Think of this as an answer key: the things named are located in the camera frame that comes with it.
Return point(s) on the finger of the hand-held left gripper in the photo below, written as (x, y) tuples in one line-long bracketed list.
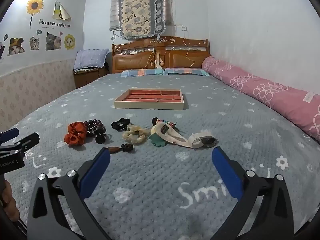
[(10, 133), (27, 141)]

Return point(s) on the grey flower-print blanket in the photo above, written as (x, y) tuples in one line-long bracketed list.
[(155, 180)]

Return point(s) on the hanging floral quilt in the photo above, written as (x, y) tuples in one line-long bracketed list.
[(141, 7)]

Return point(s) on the sunflower cat wall sticker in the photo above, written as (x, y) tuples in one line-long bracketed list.
[(69, 41)]

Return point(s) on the wooden bed headboard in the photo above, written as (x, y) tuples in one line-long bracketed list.
[(135, 61)]

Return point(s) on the pink circle-print bolster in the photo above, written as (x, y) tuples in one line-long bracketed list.
[(262, 90)]

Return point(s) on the person's left hand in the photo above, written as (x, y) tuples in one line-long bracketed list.
[(8, 201)]

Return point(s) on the window blind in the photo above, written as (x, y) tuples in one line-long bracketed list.
[(113, 10)]

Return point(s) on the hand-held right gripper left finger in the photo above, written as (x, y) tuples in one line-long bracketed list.
[(96, 172)]

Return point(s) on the small dark scrunchie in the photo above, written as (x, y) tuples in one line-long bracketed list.
[(128, 147)]

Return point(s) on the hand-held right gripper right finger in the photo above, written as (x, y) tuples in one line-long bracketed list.
[(227, 175)]

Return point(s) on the orange scrunchie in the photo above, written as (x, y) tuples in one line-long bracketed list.
[(75, 133)]

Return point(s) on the white wall socket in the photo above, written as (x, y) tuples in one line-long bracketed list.
[(183, 27)]

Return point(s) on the tabby kitten wall sticker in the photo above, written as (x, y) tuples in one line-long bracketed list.
[(34, 43)]

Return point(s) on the lilac dotted pillow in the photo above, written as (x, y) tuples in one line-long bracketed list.
[(90, 58)]

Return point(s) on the beige jewelry tray orange lining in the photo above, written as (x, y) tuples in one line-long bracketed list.
[(150, 99)]

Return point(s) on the plaid pillow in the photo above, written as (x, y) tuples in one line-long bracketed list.
[(186, 71), (142, 72)]

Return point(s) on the hooded cat wall sticker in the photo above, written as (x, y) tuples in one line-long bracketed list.
[(16, 46)]

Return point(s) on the lettering wall sticker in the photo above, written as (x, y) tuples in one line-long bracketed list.
[(53, 24)]

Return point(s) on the folded paper hat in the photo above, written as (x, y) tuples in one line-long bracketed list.
[(60, 11)]

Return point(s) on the small doll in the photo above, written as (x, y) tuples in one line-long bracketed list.
[(160, 61)]

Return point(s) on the grey cat wall sticker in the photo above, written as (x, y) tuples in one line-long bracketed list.
[(52, 40)]

